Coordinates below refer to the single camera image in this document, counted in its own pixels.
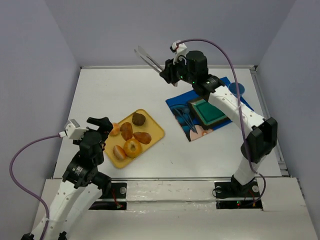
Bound dark brown bread roll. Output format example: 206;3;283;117
132;112;146;126

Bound metal tongs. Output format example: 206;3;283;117
134;45;179;88

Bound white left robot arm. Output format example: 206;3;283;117
22;117;113;240

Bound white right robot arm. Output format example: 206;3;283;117
159;50;278;196

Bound brown oblong bread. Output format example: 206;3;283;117
120;122;133;141

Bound brown glazed bread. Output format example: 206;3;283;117
133;132;152;145

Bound small orange bun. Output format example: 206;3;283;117
109;122;120;137

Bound white round bun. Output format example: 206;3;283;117
112;145;127;161

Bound yellow plastic tray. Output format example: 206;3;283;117
104;109;165;169

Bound golden bagel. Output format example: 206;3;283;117
123;138;142;159

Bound light blue plastic cup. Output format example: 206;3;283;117
228;82;245;98

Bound blue printed placemat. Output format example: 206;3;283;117
165;76;255;143

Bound blue plastic spoon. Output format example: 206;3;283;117
182;106;197;133

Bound blue plastic fork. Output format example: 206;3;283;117
174;108;194;131

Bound green square plate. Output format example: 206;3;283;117
187;97;231;130

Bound blue plastic knife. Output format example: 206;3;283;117
185;108;197;133

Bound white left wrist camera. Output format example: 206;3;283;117
58;119;88;141

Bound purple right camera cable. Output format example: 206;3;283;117
174;38;267;208

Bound purple camera cable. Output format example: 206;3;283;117
9;134;62;240
174;38;267;208

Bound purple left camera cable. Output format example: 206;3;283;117
9;134;62;240

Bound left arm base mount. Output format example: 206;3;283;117
89;182;127;211

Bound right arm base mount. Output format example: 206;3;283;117
212;181;263;210

